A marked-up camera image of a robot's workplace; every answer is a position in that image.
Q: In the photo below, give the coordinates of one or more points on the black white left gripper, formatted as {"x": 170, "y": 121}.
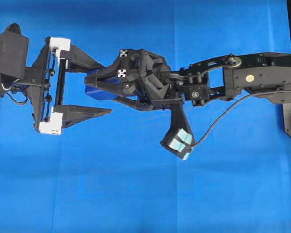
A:
{"x": 70, "y": 58}

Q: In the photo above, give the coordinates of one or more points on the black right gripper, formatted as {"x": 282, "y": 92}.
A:
{"x": 146, "y": 79}

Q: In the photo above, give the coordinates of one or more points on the blue block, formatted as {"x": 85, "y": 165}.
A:
{"x": 99, "y": 94}

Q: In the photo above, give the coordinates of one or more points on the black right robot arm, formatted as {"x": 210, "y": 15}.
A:
{"x": 263, "y": 75}

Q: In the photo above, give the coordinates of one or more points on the blue table cloth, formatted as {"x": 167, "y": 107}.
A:
{"x": 110, "y": 174}

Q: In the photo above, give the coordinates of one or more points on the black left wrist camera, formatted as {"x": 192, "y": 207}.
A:
{"x": 13, "y": 52}

